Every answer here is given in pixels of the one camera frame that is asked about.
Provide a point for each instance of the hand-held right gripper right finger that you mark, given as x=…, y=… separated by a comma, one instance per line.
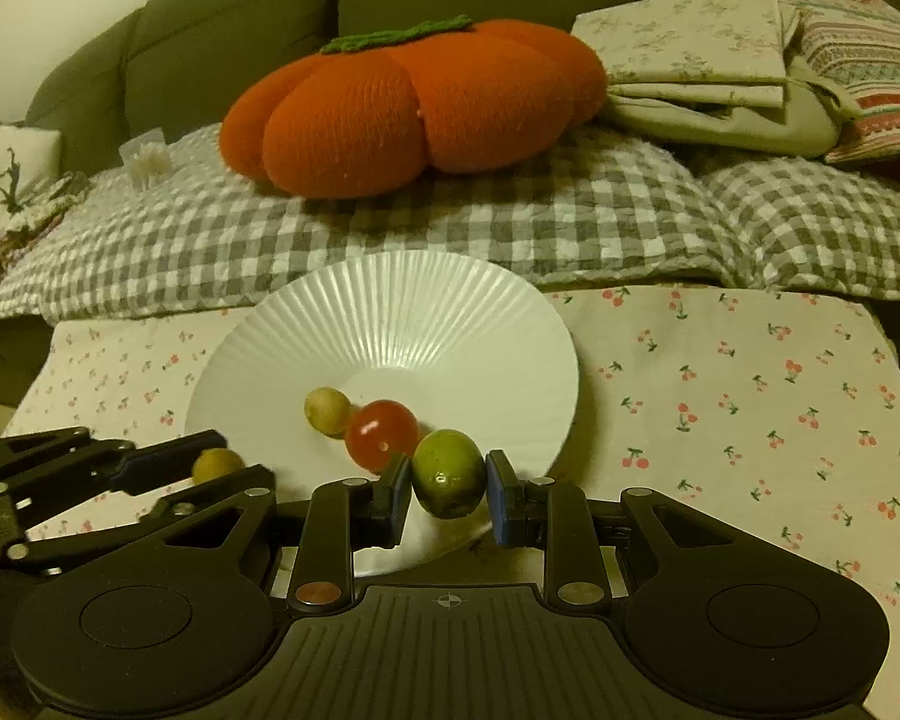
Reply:
x=496, y=499

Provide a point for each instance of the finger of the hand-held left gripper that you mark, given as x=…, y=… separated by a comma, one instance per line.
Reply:
x=217, y=486
x=157, y=461

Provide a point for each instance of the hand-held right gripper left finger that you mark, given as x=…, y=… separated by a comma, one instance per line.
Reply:
x=399, y=499

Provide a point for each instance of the small yellow round fruit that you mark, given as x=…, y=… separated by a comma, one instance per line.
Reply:
x=216, y=463
x=328, y=410

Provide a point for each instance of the green round fruit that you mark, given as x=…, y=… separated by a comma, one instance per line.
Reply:
x=448, y=472

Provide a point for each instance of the white ribbed plate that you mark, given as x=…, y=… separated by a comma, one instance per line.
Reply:
x=420, y=330

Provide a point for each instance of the red tomato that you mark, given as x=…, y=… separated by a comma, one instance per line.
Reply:
x=381, y=435

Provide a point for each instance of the cherry print cloth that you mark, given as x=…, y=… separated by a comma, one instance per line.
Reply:
x=720, y=405

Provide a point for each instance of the grey checked blanket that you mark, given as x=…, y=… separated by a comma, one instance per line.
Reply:
x=495, y=232

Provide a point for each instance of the patterned knit cloth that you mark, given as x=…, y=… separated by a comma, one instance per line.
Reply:
x=41, y=206

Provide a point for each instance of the small white embroidered pillow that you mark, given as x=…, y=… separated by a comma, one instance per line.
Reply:
x=30, y=165

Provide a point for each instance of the orange pumpkin cushion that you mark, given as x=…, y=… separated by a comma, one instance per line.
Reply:
x=390, y=112

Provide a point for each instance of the green sofa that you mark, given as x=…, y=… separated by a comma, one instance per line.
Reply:
x=232, y=22

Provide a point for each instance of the folded sage green cloth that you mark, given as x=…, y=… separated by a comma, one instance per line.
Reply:
x=780, y=124

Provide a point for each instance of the folded floral sheet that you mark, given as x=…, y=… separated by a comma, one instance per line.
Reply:
x=682, y=37

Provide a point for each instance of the striped patterned pillow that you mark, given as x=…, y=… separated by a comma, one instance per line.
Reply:
x=870, y=67

